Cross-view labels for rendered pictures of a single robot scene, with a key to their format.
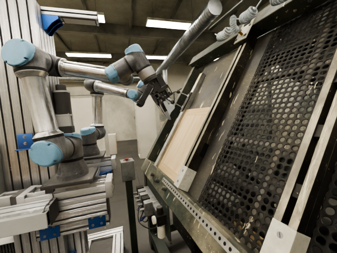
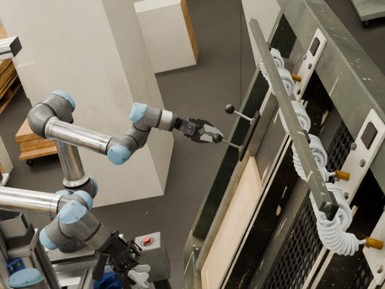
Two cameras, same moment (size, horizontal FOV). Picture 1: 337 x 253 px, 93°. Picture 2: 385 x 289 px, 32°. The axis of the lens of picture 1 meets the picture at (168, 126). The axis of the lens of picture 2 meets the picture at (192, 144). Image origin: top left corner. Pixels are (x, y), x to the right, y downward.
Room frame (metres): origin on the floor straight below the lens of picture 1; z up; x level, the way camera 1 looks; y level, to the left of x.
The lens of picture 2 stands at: (-0.61, -1.00, 2.57)
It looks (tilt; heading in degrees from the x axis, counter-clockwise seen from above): 26 degrees down; 27
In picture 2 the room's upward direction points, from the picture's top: 16 degrees counter-clockwise
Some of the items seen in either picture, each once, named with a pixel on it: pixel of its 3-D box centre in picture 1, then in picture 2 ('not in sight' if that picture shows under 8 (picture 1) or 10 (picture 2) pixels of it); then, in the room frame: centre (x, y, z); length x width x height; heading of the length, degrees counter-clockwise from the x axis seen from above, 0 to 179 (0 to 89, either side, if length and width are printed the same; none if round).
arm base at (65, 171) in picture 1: (72, 165); not in sight; (0.86, 0.54, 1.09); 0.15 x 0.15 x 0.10
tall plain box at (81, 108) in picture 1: (92, 139); (102, 77); (3.58, 1.73, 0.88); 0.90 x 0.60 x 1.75; 16
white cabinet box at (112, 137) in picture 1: (108, 143); (164, 33); (5.97, 2.30, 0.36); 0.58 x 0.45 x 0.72; 106
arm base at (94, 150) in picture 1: (90, 148); (70, 233); (1.33, 0.67, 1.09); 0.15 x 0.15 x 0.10
